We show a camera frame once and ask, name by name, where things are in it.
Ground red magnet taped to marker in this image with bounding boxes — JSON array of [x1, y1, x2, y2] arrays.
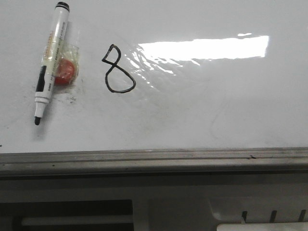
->
[[55, 43, 79, 86]]

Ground white black whiteboard marker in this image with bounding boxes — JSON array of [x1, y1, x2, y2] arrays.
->
[[34, 1, 70, 126]]

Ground grey cabinet below whiteboard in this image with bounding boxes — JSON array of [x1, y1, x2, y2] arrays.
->
[[0, 174, 308, 231]]

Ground white tray bottom right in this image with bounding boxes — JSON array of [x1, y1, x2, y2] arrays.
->
[[217, 222, 308, 231]]

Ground white whiteboard with aluminium frame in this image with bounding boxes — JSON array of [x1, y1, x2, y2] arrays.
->
[[0, 0, 308, 176]]

